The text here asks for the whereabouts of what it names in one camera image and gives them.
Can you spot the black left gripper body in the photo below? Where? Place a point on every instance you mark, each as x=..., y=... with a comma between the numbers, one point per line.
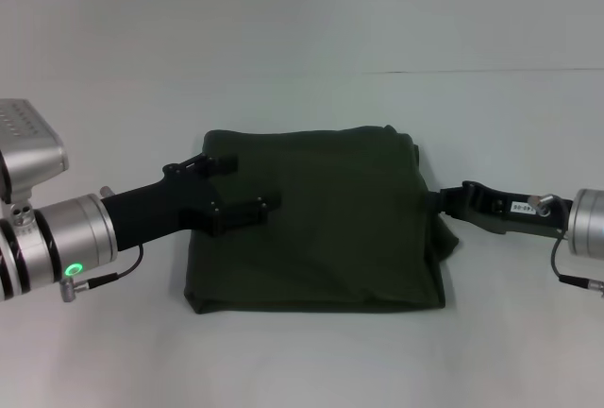
x=156, y=209

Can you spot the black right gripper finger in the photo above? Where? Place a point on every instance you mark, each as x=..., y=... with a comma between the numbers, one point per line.
x=446, y=200

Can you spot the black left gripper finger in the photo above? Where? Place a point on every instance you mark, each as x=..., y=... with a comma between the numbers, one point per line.
x=250, y=212
x=217, y=164

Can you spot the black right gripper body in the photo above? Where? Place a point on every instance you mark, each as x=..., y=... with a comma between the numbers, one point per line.
x=509, y=209

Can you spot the dark green FREE! t-shirt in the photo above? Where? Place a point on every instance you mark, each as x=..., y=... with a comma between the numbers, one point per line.
x=330, y=228

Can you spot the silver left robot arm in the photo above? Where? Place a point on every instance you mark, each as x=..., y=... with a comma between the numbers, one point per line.
x=56, y=247

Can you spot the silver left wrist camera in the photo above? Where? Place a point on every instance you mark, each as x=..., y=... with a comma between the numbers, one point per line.
x=28, y=158

